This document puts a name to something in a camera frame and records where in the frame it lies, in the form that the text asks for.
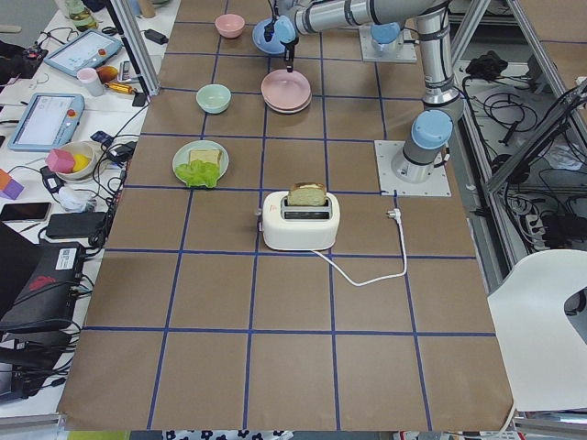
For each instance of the teach pendant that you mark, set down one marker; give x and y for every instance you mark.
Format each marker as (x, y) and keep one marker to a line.
(89, 50)
(48, 122)

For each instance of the teach pendant lower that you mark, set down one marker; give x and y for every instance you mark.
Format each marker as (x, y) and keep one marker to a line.
(48, 122)

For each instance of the pink plate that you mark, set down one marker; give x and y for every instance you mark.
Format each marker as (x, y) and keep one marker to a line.
(285, 90)

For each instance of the green plate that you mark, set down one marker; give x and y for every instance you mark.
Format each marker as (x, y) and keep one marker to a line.
(182, 155)

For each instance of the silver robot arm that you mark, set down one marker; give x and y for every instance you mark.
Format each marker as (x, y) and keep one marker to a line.
(432, 129)
(386, 37)

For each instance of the pink bowl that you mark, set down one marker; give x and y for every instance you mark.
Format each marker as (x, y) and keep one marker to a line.
(230, 26)

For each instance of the black smartphone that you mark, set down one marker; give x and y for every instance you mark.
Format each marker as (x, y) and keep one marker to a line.
(25, 212)

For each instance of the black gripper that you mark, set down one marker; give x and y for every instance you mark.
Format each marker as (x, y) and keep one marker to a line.
(290, 49)

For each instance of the blue plate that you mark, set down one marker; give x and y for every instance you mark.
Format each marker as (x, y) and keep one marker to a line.
(273, 47)

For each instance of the purple toy block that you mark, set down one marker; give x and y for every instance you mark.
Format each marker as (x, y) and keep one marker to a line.
(9, 187)

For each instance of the white chair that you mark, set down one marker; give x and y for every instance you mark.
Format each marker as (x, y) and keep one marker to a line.
(544, 356)

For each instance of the black power bank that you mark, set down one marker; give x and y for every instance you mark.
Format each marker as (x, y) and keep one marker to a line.
(76, 225)

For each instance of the pink toy block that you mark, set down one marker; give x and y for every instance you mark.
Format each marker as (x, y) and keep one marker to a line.
(60, 160)

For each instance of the lettuce leaf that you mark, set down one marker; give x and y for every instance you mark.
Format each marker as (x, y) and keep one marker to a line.
(198, 173)

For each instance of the aluminium frame post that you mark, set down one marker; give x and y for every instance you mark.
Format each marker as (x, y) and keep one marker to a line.
(126, 26)

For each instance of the pink cup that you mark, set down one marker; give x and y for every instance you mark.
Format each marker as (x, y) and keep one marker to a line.
(90, 80)

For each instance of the bread slice on plate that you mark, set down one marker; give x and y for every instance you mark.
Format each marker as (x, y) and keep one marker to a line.
(206, 155)

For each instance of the teach pendant upper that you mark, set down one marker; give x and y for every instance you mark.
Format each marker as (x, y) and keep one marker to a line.
(89, 50)

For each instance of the toast in toaster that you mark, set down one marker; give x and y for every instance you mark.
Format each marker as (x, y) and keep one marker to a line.
(307, 194)

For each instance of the white toaster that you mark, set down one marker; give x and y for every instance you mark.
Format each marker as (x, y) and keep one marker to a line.
(299, 228)

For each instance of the green bowl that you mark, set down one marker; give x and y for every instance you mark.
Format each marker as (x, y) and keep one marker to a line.
(213, 98)

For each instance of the beige bowl with toys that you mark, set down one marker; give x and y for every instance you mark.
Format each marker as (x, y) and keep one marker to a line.
(85, 154)

